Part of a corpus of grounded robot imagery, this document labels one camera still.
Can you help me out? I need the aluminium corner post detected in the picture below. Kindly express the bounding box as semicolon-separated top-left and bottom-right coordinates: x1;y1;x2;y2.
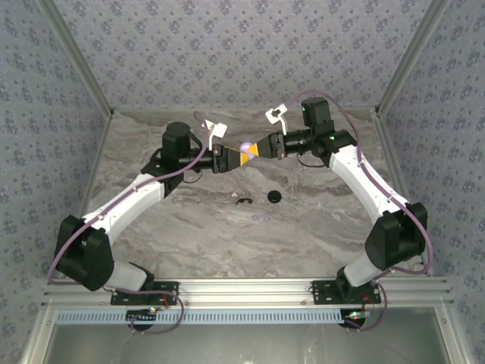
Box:
36;0;115;118
374;0;455;115

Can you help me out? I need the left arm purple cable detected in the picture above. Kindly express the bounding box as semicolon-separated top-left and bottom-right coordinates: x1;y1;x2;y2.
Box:
48;111;213;337

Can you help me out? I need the aluminium table side rail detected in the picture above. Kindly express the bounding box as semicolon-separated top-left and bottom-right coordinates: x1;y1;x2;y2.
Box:
74;112;114;232
373;111;435;277

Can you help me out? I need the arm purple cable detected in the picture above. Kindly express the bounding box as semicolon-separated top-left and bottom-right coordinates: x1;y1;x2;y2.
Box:
48;111;213;337
286;89;436;334

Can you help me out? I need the grey metal lower tray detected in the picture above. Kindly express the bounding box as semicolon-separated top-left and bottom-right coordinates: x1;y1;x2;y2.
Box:
20;303;473;364

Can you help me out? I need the small black LED adapter board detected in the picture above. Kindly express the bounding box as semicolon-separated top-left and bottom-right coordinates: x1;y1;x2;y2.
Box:
342;309;374;328
126;307;158;324

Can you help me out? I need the long aluminium base rail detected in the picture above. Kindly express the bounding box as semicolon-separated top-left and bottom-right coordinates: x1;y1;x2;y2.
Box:
41;278;455;307

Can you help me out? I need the light blue slotted cable tray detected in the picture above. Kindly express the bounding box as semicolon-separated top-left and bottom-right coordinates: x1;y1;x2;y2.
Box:
55;308;352;325

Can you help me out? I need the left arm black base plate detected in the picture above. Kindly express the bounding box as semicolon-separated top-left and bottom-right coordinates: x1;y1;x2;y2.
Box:
109;279;180;306

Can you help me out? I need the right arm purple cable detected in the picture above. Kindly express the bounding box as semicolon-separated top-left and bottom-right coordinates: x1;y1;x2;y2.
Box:
286;89;436;334

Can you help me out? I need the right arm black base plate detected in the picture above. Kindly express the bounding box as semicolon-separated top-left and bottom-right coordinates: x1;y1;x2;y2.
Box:
310;279;382;306

